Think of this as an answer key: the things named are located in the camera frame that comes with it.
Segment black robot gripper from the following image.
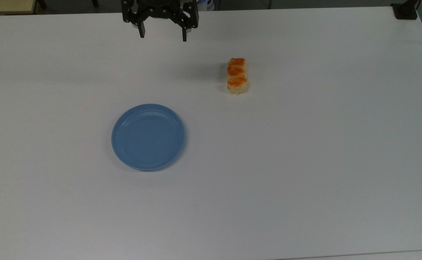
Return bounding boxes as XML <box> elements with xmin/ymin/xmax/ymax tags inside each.
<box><xmin>121</xmin><ymin>0</ymin><xmax>199</xmax><ymax>42</ymax></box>

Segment orange glazed bread loaf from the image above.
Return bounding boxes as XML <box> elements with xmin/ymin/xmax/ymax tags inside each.
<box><xmin>227</xmin><ymin>58</ymin><xmax>249</xmax><ymax>95</ymax></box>

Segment blue round plastic plate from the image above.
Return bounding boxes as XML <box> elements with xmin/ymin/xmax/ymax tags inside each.
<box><xmin>111</xmin><ymin>104</ymin><xmax>186</xmax><ymax>172</ymax></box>

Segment wooden furniture with black frame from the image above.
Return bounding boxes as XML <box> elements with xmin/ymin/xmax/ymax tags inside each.
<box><xmin>0</xmin><ymin>0</ymin><xmax>47</xmax><ymax>16</ymax></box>

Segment black table clamp mount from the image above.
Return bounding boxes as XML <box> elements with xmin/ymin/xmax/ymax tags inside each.
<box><xmin>391</xmin><ymin>0</ymin><xmax>421</xmax><ymax>20</ymax></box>

